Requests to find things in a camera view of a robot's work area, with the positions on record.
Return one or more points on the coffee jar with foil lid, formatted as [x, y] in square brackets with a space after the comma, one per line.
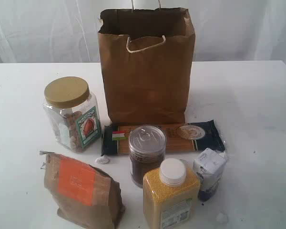
[147, 146]

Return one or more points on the spaghetti packet dark blue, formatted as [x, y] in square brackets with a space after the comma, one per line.
[181, 138]

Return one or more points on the brown paper shopping bag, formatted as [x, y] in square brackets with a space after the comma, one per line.
[146, 58]

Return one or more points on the nut jar with gold lid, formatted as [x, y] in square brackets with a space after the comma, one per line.
[73, 112]

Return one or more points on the yellow grain bottle white cap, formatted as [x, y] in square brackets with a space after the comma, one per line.
[169, 194]

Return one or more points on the small white crumpled scrap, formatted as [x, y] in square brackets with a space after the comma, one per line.
[102, 160]

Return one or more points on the white and blue carton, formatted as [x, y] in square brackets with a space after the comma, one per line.
[209, 166]

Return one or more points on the brown pouch with orange label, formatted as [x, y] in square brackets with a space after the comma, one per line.
[85, 195]

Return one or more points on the white scrap near front edge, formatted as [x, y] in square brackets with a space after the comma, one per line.
[222, 218]

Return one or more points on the white fabric backdrop curtain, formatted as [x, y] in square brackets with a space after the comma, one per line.
[66, 30]

